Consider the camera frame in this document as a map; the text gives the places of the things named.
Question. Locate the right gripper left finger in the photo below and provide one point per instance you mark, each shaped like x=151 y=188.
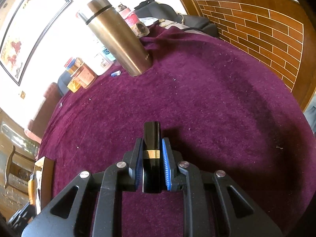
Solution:
x=91 y=204

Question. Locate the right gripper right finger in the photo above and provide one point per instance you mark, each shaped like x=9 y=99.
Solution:
x=214 y=205

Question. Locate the black gold lipstick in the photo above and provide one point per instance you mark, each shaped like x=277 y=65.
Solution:
x=151 y=158

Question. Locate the cardboard tray box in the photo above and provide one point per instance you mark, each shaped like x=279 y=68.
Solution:
x=43 y=172

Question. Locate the maroon velvet tablecloth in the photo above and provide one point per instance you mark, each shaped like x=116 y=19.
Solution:
x=220 y=108

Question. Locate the brown armchair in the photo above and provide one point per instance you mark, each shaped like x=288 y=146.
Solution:
x=38 y=122

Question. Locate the yellow tape roll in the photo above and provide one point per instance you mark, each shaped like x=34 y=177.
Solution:
x=73 y=86

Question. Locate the black leather sofa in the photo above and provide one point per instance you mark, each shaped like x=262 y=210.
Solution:
x=63 y=82

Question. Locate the orange label jar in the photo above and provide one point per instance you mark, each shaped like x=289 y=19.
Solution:
x=84 y=76

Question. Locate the white label jar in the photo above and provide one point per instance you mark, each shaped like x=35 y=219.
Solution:
x=101 y=64

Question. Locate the wooden brick pattern cabinet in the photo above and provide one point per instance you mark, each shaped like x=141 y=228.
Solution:
x=276 y=32

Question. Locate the stainless steel thermos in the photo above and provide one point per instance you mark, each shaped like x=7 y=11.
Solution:
x=115 y=34

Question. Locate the framed painting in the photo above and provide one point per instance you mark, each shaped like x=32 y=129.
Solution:
x=23 y=25

